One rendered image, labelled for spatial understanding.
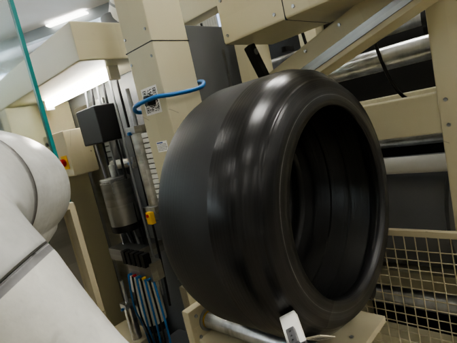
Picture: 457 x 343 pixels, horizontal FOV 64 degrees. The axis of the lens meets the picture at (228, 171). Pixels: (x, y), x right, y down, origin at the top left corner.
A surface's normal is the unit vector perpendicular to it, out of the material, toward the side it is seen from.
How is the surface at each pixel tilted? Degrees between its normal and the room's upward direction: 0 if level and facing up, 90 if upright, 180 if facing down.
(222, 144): 53
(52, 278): 72
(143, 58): 90
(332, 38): 90
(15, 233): 65
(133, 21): 90
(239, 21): 90
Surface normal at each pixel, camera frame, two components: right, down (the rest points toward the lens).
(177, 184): -0.70, -0.16
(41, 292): 0.79, -0.38
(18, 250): 0.77, -0.55
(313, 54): -0.67, 0.25
